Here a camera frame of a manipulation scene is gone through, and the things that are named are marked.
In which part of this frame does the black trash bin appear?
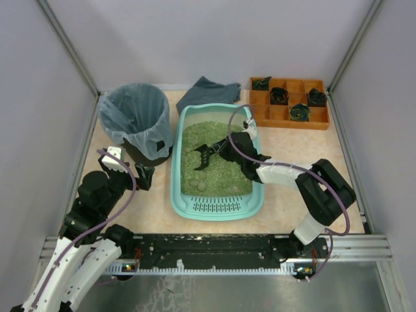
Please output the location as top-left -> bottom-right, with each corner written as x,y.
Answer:
122,136 -> 172,168

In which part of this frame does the black litter scoop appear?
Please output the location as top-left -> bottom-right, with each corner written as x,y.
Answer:
194,143 -> 220,171

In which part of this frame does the teal plastic litter box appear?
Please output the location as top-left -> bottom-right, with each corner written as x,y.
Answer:
170,103 -> 265,222

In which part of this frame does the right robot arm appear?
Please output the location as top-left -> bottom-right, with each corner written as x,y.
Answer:
213,131 -> 356,251

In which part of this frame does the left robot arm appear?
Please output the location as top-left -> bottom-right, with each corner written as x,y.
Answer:
11,156 -> 155,311

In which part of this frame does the green cat litter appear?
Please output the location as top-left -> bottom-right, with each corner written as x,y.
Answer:
181,122 -> 253,197

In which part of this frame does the orange wooden compartment tray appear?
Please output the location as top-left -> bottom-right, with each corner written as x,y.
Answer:
249,76 -> 330,130

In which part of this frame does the black rolled item middle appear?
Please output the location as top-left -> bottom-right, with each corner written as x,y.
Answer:
270,87 -> 289,106

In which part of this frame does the black rolled item top-left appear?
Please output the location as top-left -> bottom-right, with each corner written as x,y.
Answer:
252,76 -> 272,91

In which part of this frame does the translucent blue bin liner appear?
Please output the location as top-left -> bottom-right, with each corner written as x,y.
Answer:
98,83 -> 174,166

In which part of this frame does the grey-blue cloth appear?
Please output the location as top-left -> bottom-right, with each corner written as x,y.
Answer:
176,76 -> 241,114

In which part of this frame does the black rolled item lower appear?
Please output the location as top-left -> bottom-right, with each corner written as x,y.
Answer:
289,103 -> 311,122

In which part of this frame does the black rolled item right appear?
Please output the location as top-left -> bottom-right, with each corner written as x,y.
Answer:
307,88 -> 328,107

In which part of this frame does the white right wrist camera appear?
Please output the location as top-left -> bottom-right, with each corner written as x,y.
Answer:
242,118 -> 257,140

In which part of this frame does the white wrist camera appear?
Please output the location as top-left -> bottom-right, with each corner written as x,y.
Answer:
242,118 -> 257,140
100,146 -> 127,173

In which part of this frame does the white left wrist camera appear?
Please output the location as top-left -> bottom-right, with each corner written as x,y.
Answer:
100,146 -> 127,173

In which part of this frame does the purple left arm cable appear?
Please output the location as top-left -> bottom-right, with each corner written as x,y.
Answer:
31,148 -> 137,309

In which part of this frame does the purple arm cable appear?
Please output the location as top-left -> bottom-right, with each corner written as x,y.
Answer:
31,148 -> 137,309
227,104 -> 352,282

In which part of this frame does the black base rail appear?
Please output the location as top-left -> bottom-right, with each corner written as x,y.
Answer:
45,232 -> 389,282

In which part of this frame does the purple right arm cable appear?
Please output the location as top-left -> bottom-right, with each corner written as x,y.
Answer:
227,104 -> 352,282

